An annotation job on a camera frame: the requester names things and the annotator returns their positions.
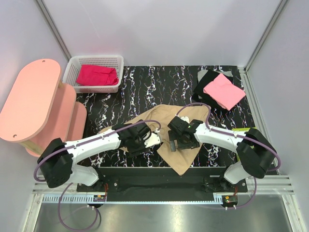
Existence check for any beige t shirt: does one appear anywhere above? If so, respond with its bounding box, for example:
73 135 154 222
99 104 211 176

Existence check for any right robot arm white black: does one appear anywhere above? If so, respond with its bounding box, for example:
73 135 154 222
168 116 276 192

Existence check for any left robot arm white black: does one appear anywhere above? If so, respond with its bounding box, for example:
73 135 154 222
34 120 161 191

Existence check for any black folded t shirt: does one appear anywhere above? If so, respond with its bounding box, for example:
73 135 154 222
192 70 233 109

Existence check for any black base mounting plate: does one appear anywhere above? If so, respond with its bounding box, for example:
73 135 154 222
74 167 248 203

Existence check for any green treehouse book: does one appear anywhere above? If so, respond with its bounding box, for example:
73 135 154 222
232 127 256 161

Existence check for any pink folded t shirt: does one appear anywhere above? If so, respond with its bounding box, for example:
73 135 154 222
203 73 246 111

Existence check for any white plastic basket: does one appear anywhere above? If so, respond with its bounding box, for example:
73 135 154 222
62 55 124 93

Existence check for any magenta t shirt in basket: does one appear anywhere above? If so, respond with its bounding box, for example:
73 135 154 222
76 64 119 86

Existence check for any pink tiered shelf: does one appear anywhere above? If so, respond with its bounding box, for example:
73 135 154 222
0 59 87 157

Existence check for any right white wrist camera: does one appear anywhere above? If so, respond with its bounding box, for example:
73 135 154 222
179 116 190 123

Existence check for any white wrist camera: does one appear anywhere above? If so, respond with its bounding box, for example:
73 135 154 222
179 116 190 123
144 132 161 148

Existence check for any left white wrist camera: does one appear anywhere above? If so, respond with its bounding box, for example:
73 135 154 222
144 132 161 148

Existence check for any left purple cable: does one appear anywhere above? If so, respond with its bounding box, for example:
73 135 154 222
33 119 162 230

